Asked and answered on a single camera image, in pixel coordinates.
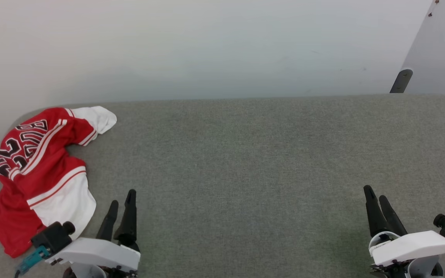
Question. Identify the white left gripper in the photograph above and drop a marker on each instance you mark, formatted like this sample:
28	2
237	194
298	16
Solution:
99	253

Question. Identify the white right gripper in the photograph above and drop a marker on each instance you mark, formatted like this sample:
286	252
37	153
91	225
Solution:
411	245

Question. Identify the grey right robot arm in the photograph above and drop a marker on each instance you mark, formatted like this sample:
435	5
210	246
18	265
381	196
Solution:
419	269

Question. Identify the white wall panel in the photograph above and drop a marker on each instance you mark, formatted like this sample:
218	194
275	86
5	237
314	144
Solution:
442	50

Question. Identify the grey fabric table cover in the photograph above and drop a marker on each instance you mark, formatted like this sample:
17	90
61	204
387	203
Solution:
245	173

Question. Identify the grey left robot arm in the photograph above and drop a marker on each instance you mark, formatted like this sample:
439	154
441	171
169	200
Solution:
87	271

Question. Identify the dark metal bracket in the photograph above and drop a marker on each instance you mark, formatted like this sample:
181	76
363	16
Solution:
401	81

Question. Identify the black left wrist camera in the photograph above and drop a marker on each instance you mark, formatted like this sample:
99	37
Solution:
52	236

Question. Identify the red and white basketball jersey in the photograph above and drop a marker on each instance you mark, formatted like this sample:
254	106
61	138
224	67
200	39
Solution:
48	170

